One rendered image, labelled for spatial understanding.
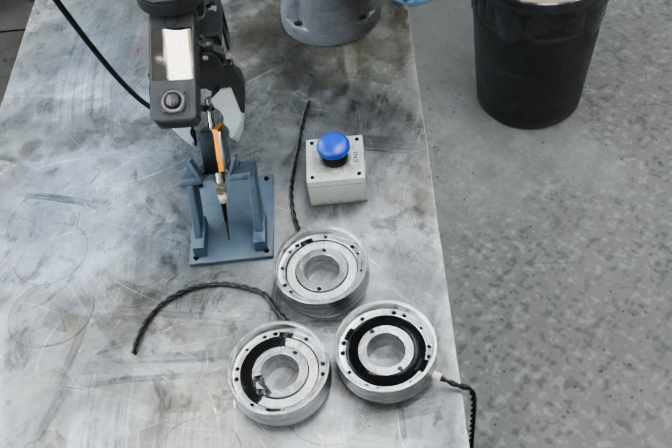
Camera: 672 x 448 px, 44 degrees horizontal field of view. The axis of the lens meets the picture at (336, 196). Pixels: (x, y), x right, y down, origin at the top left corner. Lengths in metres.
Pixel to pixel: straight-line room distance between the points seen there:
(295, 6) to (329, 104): 0.17
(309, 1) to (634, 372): 1.05
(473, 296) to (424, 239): 0.91
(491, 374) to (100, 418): 1.03
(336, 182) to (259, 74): 0.27
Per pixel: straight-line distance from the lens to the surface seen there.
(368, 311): 0.89
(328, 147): 0.97
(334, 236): 0.95
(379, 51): 1.20
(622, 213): 2.05
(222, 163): 0.93
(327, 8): 1.19
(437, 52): 2.41
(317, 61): 1.20
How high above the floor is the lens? 1.59
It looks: 50 degrees down
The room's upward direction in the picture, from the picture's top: 9 degrees counter-clockwise
